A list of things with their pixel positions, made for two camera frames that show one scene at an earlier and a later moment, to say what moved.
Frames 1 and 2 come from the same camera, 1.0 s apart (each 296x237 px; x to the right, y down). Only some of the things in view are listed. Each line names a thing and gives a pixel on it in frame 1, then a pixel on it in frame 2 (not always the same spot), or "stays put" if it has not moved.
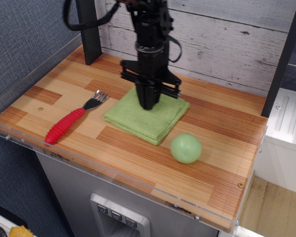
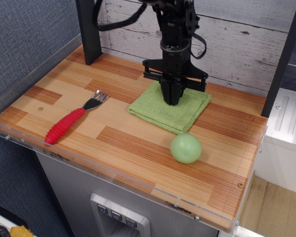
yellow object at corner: x=20 y=231 stays put
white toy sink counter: x=281 y=159 stays put
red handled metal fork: x=98 y=98 stays put
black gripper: x=152 y=67 → x=175 y=63
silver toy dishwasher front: x=92 y=206 stays put
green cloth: x=151 y=125 → x=153 y=107
